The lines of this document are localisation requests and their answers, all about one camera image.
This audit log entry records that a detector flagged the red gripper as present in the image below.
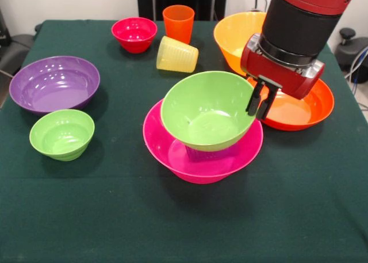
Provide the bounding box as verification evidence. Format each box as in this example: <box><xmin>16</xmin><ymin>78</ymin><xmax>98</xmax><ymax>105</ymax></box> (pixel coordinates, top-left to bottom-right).
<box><xmin>240</xmin><ymin>32</ymin><xmax>325</xmax><ymax>120</ymax></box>

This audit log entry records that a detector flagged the large green bowl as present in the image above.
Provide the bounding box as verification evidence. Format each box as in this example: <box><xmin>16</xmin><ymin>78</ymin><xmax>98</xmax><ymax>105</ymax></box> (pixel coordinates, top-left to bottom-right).
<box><xmin>160</xmin><ymin>70</ymin><xmax>258</xmax><ymax>153</ymax></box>

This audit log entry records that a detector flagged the purple cup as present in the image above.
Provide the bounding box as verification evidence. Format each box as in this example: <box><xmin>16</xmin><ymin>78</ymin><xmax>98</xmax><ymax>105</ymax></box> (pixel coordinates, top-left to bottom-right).
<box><xmin>186</xmin><ymin>142</ymin><xmax>239</xmax><ymax>162</ymax></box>

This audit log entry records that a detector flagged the yellow bowl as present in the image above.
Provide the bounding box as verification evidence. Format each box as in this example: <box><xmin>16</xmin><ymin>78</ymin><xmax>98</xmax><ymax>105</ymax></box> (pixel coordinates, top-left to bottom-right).
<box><xmin>213</xmin><ymin>12</ymin><xmax>268</xmax><ymax>77</ymax></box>

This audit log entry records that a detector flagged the yellow cup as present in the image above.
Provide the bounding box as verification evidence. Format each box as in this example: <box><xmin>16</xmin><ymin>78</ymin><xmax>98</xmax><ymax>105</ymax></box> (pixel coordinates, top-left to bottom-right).
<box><xmin>156</xmin><ymin>35</ymin><xmax>200</xmax><ymax>74</ymax></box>

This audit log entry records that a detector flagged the pink bowl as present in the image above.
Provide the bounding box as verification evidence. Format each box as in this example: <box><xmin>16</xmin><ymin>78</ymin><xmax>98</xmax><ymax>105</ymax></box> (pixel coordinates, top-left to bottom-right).
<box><xmin>143</xmin><ymin>98</ymin><xmax>264</xmax><ymax>185</ymax></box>

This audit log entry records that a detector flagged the orange bowl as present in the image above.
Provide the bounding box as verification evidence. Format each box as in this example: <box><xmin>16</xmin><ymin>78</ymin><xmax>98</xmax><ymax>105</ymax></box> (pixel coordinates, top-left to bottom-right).
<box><xmin>247</xmin><ymin>78</ymin><xmax>335</xmax><ymax>131</ymax></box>

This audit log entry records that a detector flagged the black round equipment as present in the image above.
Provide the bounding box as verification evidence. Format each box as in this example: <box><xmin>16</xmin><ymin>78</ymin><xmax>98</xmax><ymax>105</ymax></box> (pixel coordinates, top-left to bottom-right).
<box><xmin>335</xmin><ymin>28</ymin><xmax>368</xmax><ymax>71</ymax></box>

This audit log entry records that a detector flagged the orange cup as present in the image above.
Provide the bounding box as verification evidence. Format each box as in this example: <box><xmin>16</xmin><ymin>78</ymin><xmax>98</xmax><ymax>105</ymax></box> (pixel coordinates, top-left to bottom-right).
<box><xmin>162</xmin><ymin>5</ymin><xmax>196</xmax><ymax>45</ymax></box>

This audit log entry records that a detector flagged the red bowl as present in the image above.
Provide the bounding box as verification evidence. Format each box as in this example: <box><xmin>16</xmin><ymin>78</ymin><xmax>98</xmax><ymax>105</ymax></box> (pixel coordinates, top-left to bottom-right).
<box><xmin>111</xmin><ymin>17</ymin><xmax>158</xmax><ymax>54</ymax></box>

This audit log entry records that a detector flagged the dark green tablecloth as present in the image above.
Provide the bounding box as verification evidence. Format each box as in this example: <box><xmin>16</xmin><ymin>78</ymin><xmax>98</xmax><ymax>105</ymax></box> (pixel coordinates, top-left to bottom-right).
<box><xmin>0</xmin><ymin>20</ymin><xmax>368</xmax><ymax>263</ymax></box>

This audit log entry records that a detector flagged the small green bowl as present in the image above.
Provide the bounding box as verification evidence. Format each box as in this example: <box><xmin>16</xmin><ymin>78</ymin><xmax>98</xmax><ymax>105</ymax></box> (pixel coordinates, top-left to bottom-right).
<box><xmin>29</xmin><ymin>109</ymin><xmax>95</xmax><ymax>162</ymax></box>

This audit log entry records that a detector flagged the purple bowl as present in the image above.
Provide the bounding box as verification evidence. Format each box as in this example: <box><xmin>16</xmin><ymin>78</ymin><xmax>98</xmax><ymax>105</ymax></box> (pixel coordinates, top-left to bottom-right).
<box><xmin>9</xmin><ymin>55</ymin><xmax>101</xmax><ymax>116</ymax></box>

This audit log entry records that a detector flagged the dark grey chair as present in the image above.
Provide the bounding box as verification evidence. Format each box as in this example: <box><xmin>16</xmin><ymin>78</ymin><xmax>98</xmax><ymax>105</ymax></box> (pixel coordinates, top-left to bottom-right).
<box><xmin>0</xmin><ymin>6</ymin><xmax>43</xmax><ymax>77</ymax></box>

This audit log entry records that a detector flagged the grey blue cable bundle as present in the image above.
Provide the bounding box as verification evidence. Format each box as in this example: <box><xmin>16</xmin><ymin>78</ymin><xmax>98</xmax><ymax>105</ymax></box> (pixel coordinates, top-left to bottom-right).
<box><xmin>344</xmin><ymin>45</ymin><xmax>368</xmax><ymax>85</ymax></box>

